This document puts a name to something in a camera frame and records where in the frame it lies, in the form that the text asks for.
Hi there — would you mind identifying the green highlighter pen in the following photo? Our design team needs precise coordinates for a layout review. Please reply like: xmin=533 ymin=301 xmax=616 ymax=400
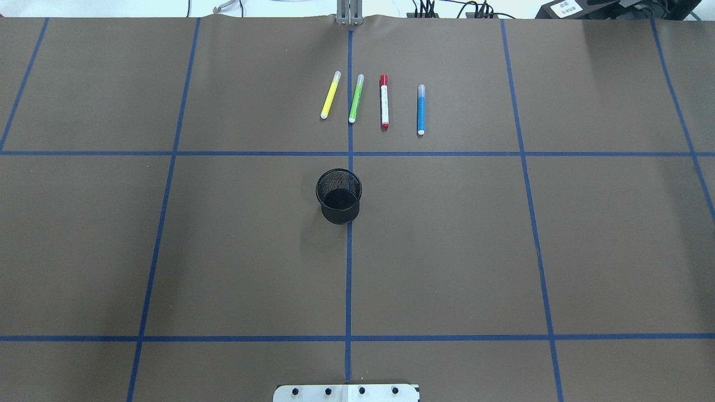
xmin=348 ymin=74 xmax=365 ymax=125

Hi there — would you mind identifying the red marker pen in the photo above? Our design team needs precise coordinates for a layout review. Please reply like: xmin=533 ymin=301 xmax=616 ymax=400
xmin=379 ymin=74 xmax=390 ymax=131

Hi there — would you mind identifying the blue marker pen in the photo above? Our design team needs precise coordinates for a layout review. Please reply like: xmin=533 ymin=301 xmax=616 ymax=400
xmin=417 ymin=84 xmax=426 ymax=137

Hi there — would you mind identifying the yellow highlighter pen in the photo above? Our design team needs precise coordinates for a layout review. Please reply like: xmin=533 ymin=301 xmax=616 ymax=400
xmin=320 ymin=70 xmax=342 ymax=120

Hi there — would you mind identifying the black mesh pen cup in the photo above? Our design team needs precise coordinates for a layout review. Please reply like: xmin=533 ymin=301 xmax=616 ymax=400
xmin=315 ymin=168 xmax=363 ymax=226

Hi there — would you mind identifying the aluminium frame post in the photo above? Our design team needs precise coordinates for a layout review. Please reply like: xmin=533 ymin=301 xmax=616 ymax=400
xmin=335 ymin=0 xmax=364 ymax=26

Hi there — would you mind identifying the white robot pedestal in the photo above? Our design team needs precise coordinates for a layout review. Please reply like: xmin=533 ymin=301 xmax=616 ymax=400
xmin=273 ymin=384 xmax=421 ymax=401

